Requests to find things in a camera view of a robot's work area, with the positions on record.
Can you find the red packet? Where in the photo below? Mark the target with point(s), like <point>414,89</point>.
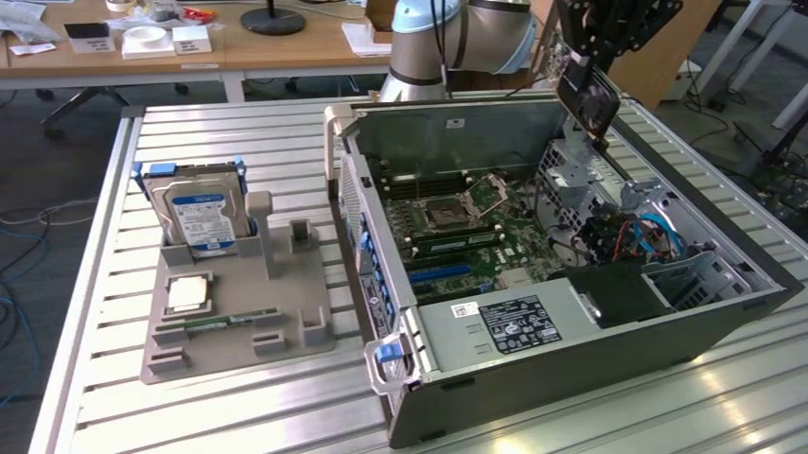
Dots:
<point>196,15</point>

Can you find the black plastic shroud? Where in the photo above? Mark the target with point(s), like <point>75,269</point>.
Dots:
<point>618,293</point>

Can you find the green motherboard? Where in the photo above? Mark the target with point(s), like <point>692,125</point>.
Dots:
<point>517,236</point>

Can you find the blue case latch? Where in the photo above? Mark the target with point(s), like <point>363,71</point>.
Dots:
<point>386,354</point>

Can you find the metal disk bay cage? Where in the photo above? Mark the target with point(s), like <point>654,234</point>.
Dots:
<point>568,189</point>

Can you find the black floor stand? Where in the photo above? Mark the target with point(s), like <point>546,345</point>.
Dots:
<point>779,156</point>

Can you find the black round lamp base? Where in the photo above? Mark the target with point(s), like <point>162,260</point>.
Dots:
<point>271,23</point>

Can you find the CPU socket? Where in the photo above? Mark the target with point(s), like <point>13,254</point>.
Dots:
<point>445,215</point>

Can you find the white tape roll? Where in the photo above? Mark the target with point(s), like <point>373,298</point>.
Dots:
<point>130,40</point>

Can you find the black open PC case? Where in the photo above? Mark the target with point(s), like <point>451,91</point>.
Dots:
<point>568,392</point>

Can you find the black Nvidia graphics card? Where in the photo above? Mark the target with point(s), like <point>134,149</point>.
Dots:
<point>590,99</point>

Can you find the white paper stack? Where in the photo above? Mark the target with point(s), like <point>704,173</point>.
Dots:
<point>362,42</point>

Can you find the black and white box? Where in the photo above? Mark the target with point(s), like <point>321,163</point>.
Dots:
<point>88,30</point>

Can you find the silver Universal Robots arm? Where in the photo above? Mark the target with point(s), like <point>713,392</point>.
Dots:
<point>417,47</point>

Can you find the beige masking tape roll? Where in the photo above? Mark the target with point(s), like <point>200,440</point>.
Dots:
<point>114,7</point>

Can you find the flat white box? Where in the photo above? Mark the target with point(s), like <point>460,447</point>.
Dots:
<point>151,53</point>

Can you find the metal disk bay tray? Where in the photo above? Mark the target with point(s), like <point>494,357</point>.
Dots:
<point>688,284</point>

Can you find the silver CPU chip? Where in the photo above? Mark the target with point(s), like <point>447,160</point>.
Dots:
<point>186,293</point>

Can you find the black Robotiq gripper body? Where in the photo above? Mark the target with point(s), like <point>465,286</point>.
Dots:
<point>618,12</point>

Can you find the white paper red mark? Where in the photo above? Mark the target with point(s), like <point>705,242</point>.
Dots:
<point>31,48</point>

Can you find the grey power supply unit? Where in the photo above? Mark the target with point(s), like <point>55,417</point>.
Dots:
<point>454,340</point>

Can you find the white table frame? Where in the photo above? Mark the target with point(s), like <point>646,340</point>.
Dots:
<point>793,109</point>

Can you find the wooden cabinet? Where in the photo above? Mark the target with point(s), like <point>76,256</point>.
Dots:
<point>669,80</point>

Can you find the black RAM slot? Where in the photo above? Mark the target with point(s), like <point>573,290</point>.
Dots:
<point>435,180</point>
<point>435,185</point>
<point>480,228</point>
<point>435,189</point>
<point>435,176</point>

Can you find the silver chipset heatsink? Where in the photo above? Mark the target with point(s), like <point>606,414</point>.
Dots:
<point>514,280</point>

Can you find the thin metal locking lever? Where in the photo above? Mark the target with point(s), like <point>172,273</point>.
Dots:
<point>418,186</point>

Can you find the metal socket cover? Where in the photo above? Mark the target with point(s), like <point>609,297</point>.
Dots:
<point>504,193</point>

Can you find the hard disk with blue carrier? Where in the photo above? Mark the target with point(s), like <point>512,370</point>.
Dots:
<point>202,213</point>

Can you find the clear bag dark content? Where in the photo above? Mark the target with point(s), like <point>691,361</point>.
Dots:
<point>166,16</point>

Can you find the grey parts rack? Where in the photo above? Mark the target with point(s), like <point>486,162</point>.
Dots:
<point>253,293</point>

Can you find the white labelled box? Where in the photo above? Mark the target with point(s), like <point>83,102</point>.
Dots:
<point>190,35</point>

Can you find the small cardboard box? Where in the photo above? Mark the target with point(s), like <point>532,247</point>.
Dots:
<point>378,14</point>

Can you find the grey plastic bag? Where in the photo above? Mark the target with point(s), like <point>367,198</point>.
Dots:
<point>25,23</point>

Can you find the blue card retainer clips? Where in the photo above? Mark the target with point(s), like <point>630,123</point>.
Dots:
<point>378,284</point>

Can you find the blue expansion slot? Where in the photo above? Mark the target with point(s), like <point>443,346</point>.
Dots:
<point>442,272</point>

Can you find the wooden desk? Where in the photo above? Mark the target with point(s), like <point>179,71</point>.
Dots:
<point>37,64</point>

